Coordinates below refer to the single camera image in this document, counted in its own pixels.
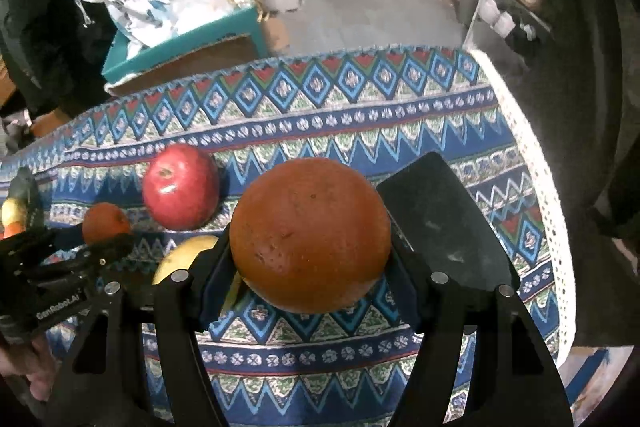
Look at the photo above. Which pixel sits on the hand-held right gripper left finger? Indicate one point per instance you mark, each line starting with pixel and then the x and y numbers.
pixel 215 292

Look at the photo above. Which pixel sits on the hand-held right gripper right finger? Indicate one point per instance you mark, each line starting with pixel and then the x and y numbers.
pixel 440 227

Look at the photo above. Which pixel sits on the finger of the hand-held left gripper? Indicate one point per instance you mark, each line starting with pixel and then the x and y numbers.
pixel 107 248

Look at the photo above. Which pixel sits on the small orange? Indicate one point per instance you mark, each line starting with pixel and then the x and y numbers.
pixel 102 219
pixel 7 233

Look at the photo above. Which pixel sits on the yellow banana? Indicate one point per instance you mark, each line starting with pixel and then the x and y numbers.
pixel 11 213

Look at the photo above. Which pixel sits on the dark green glass plate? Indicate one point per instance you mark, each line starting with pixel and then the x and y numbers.
pixel 25 192

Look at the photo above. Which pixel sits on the large orange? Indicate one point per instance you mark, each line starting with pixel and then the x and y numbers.
pixel 310 232

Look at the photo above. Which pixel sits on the person's left hand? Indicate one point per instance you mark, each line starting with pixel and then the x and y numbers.
pixel 20 364

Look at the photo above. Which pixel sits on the yellow lemon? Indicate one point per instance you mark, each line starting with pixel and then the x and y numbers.
pixel 182 257

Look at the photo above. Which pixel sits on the red apple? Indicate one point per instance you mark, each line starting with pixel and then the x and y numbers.
pixel 180 187

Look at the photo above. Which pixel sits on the patterned blue tablecloth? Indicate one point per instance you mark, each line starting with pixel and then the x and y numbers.
pixel 350 132

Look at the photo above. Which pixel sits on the teal plastic crate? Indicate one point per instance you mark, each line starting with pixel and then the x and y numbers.
pixel 165 57

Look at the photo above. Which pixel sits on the black coat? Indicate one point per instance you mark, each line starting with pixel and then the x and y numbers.
pixel 40 57

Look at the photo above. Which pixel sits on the large cardboard box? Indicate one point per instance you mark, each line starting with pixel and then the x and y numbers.
pixel 215 52

